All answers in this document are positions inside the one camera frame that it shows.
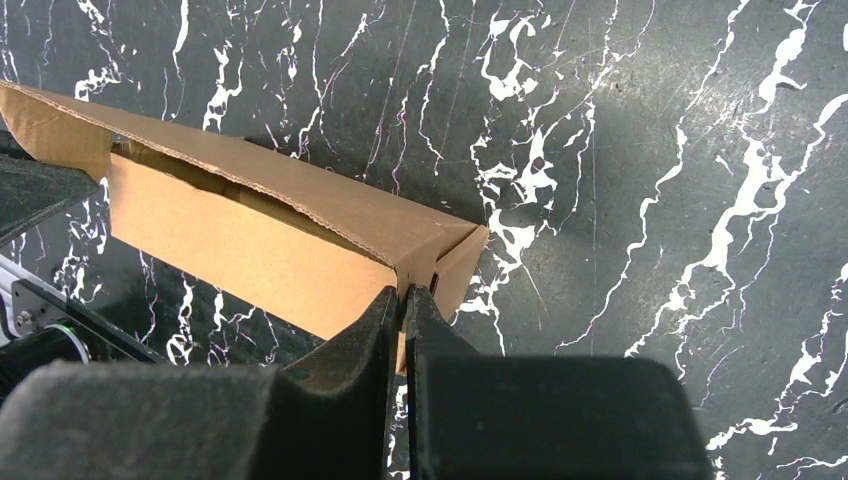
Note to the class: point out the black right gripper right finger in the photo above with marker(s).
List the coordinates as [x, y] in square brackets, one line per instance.
[478, 416]

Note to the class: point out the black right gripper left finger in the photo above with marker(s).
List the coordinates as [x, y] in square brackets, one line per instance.
[321, 417]

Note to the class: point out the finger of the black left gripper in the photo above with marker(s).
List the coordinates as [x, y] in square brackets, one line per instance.
[32, 191]

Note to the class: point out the brown cardboard box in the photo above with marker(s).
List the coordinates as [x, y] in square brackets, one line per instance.
[219, 251]

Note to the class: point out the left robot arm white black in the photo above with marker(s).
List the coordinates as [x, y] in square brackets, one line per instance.
[41, 321]

